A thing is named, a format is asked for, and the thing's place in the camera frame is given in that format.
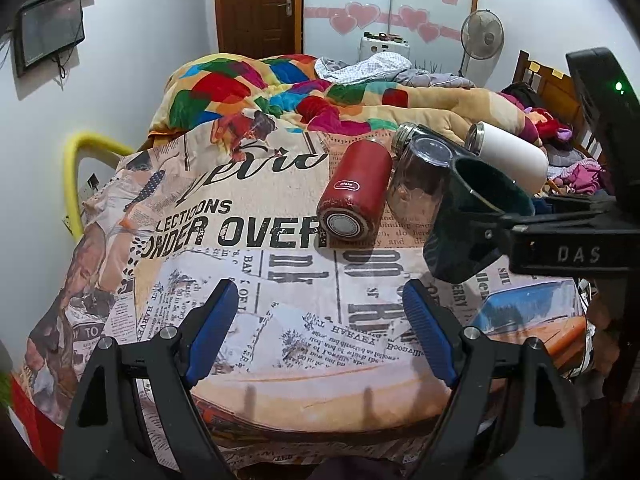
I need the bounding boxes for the white thermos bottle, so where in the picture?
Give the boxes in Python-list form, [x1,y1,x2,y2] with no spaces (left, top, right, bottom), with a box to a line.
[464,122,549,195]

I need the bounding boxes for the brown wooden door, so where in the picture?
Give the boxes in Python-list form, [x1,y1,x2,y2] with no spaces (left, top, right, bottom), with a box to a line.
[214,0,303,58]

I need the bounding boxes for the red thermos bottle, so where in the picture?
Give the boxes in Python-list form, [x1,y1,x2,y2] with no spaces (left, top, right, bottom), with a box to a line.
[317,139,393,247]

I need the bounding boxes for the white patterned cloth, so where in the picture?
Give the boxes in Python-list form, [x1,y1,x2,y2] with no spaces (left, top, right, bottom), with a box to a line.
[314,51,412,84]

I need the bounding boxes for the colourful patchwork quilt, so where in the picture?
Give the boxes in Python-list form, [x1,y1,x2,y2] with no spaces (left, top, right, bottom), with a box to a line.
[149,53,541,146]

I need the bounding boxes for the newspaper print bed sheet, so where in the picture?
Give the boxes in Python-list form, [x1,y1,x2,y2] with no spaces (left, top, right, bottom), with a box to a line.
[18,125,587,469]

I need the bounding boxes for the dark green cup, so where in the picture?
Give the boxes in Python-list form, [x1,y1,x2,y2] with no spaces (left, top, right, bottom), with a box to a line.
[423,156,535,284]

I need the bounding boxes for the yellow foam padded rail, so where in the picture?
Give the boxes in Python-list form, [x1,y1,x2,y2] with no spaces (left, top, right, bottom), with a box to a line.
[60,131,137,244]

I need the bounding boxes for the small black wall monitor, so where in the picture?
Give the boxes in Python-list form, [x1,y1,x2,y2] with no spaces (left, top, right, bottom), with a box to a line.
[13,0,85,78]

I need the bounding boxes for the wooden headboard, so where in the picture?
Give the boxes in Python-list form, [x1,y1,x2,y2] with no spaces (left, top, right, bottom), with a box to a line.
[512,50,605,165]

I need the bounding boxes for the white cabinet with clutter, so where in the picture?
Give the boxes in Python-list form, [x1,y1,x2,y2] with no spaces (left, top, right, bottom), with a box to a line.
[358,32,410,61]

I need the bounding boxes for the red bag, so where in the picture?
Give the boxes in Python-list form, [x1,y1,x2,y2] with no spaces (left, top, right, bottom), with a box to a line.
[11,375,63,474]

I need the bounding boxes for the black thermos bottle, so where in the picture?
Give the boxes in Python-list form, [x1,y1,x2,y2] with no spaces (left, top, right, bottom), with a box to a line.
[390,122,473,157]

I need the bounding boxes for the standing electric fan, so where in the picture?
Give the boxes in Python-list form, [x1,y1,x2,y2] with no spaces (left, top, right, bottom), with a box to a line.
[459,9,504,76]

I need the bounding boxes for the frosted glass wardrobe doors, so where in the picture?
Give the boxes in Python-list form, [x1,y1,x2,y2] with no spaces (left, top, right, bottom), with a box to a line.
[303,0,478,73]

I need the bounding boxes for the clear glass cup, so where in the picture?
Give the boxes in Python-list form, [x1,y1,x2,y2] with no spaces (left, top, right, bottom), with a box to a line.
[387,136,452,231]

